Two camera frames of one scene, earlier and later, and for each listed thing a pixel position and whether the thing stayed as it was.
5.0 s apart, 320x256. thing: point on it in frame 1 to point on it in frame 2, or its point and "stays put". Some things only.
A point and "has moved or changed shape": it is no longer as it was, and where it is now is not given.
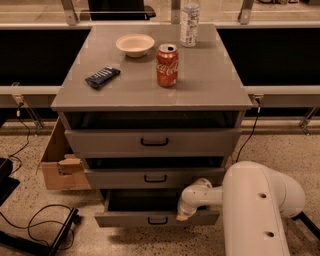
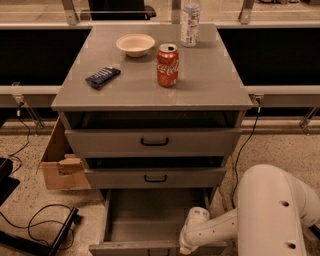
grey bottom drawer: [150, 208] has moved or changed shape
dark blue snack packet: [102, 77] stays put
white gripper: [185, 207] to [194, 230]
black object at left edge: [7, 184] stays put
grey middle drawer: [149, 178] stays put
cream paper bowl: [135, 45] stays put
